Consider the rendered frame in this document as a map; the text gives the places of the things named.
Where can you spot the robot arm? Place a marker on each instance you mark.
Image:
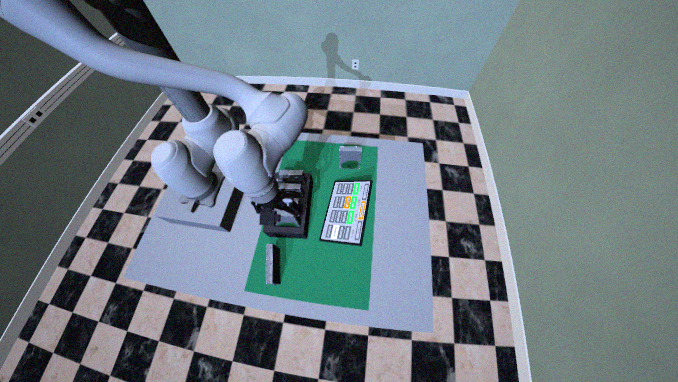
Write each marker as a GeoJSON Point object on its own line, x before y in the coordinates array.
{"type": "Point", "coordinates": [248, 161]}

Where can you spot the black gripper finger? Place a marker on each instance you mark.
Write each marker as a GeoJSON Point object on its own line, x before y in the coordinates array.
{"type": "Point", "coordinates": [255, 206]}
{"type": "Point", "coordinates": [293, 205]}

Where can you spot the green flat mat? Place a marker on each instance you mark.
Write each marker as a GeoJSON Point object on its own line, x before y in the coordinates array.
{"type": "Point", "coordinates": [311, 270]}

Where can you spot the status display screen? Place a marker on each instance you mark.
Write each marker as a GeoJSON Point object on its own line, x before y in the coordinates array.
{"type": "Point", "coordinates": [346, 214]}

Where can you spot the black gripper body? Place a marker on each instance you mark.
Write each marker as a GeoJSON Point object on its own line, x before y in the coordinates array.
{"type": "Point", "coordinates": [274, 202]}

